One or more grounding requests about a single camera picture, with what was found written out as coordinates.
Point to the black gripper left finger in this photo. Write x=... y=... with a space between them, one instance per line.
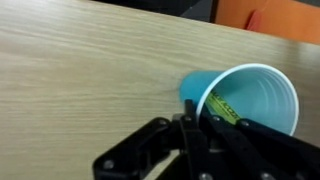
x=166 y=143

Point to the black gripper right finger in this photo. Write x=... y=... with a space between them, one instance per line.
x=266 y=150

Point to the blue plastic cup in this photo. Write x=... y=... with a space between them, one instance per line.
x=256 y=96

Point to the orange chair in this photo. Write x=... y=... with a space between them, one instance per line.
x=283 y=18

